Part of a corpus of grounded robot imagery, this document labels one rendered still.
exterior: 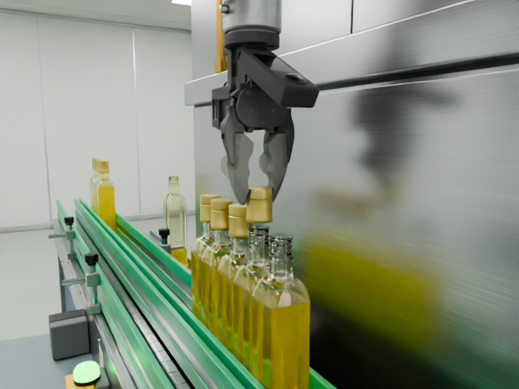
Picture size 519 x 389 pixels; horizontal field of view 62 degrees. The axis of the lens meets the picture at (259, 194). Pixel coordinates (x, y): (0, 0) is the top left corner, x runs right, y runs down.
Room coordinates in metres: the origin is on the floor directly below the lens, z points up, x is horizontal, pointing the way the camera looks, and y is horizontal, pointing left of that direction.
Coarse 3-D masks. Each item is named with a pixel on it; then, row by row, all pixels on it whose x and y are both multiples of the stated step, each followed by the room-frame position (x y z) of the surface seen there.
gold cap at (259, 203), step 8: (256, 192) 0.54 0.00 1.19; (264, 192) 0.54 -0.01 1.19; (272, 192) 0.56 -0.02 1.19; (248, 200) 0.55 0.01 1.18; (256, 200) 0.54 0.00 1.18; (264, 200) 0.54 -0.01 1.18; (272, 200) 0.56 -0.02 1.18; (248, 208) 0.55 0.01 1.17; (256, 208) 0.54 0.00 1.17; (264, 208) 0.54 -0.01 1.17; (272, 208) 0.56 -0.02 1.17; (248, 216) 0.55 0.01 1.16; (256, 216) 0.54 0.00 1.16; (264, 216) 0.54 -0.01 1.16; (272, 216) 0.56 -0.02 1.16
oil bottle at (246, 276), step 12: (240, 276) 0.55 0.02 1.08; (252, 276) 0.53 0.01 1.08; (240, 288) 0.54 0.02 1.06; (252, 288) 0.52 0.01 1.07; (240, 300) 0.54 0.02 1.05; (240, 312) 0.55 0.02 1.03; (240, 324) 0.55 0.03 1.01; (240, 336) 0.55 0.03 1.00; (240, 348) 0.55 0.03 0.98; (240, 360) 0.55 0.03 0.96
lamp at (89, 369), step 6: (78, 366) 0.72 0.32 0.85; (84, 366) 0.72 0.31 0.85; (90, 366) 0.72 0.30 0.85; (96, 366) 0.73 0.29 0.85; (78, 372) 0.71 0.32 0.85; (84, 372) 0.71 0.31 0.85; (90, 372) 0.71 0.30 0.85; (96, 372) 0.72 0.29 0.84; (78, 378) 0.71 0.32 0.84; (84, 378) 0.71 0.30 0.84; (90, 378) 0.71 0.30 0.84; (96, 378) 0.72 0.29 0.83; (78, 384) 0.70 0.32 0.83; (84, 384) 0.70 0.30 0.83; (90, 384) 0.71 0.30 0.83
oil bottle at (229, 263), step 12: (228, 252) 0.62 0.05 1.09; (228, 264) 0.59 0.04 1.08; (240, 264) 0.58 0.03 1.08; (228, 276) 0.58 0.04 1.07; (228, 288) 0.58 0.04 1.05; (228, 300) 0.58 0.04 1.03; (228, 312) 0.58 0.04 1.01; (228, 324) 0.58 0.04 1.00; (228, 336) 0.58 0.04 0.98; (228, 348) 0.58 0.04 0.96
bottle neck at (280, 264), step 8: (272, 240) 0.50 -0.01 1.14; (280, 240) 0.49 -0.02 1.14; (288, 240) 0.49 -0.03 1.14; (272, 248) 0.50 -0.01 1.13; (280, 248) 0.49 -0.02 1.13; (288, 248) 0.50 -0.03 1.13; (272, 256) 0.50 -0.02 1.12; (280, 256) 0.49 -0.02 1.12; (288, 256) 0.50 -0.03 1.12; (272, 264) 0.50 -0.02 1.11; (280, 264) 0.49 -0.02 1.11; (288, 264) 0.50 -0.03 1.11; (272, 272) 0.50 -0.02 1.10; (280, 272) 0.49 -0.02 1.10; (288, 272) 0.50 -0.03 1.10
